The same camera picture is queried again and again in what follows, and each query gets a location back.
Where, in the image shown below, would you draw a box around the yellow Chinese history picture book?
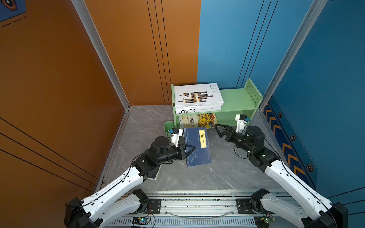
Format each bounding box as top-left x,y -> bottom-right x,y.
179,113 -> 218,129

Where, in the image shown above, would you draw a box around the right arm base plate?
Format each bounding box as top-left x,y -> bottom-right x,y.
236,199 -> 271,214

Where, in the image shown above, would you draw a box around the aluminium rail frame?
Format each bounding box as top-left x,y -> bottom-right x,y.
75,189 -> 327,228

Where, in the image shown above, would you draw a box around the white LOVER book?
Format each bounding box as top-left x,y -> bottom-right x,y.
175,105 -> 222,115

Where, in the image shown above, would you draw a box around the green desktop shelf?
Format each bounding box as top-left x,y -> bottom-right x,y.
171,79 -> 263,128

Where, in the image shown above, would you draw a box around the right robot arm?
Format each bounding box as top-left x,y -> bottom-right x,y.
214,124 -> 349,228

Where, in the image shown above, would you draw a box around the left circuit board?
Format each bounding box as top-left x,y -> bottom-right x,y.
131,217 -> 151,228

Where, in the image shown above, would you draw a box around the circuit board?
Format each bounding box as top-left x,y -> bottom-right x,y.
254,216 -> 276,228
131,217 -> 151,228

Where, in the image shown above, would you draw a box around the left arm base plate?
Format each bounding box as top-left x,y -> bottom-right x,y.
135,199 -> 162,215

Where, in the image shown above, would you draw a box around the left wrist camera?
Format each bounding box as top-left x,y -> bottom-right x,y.
169,128 -> 183,147

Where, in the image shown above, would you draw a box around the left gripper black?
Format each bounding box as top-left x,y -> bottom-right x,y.
156,144 -> 196,166

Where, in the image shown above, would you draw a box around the right circuit board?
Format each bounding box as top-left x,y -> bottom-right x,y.
254,216 -> 276,228

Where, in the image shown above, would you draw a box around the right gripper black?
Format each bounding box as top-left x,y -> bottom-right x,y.
214,124 -> 254,156

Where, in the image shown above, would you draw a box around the dark blue book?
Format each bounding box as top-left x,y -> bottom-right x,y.
183,127 -> 211,167
147,165 -> 161,181

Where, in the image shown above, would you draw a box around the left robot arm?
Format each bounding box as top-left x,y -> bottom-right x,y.
64,136 -> 196,228

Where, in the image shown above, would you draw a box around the white book brown bars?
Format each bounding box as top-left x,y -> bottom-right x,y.
174,83 -> 224,107

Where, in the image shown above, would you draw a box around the green pen cup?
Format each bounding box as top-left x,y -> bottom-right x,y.
164,121 -> 174,134

